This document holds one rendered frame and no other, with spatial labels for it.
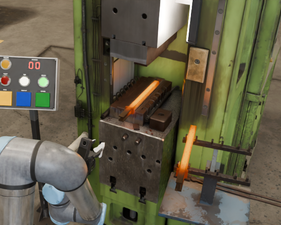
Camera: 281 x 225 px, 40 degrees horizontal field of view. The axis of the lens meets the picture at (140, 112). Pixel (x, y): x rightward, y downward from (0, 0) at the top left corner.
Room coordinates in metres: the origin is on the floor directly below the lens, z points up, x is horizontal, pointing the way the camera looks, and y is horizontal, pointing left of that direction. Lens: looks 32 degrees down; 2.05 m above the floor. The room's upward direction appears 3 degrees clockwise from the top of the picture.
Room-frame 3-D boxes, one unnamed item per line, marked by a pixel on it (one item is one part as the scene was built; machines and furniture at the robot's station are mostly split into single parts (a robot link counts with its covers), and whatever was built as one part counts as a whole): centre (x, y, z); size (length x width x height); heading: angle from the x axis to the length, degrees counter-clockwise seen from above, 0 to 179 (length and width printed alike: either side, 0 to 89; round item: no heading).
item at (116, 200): (1.93, -0.06, 0.23); 0.55 x 0.37 x 0.47; 157
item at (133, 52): (1.94, -0.01, 1.32); 0.42 x 0.20 x 0.10; 157
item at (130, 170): (1.93, -0.06, 0.69); 0.56 x 0.38 x 0.45; 157
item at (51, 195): (1.15, 0.31, 0.98); 0.12 x 0.09 x 0.10; 157
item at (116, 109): (1.94, -0.01, 0.96); 0.42 x 0.20 x 0.09; 157
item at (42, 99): (1.77, 0.52, 1.01); 0.07 x 0.05 x 0.07; 92
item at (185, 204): (1.35, -0.33, 0.75); 0.40 x 0.30 x 0.02; 76
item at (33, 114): (1.90, 0.62, 0.54); 0.04 x 0.04 x 1.08; 67
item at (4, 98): (1.77, 0.72, 1.01); 0.07 x 0.05 x 0.07; 92
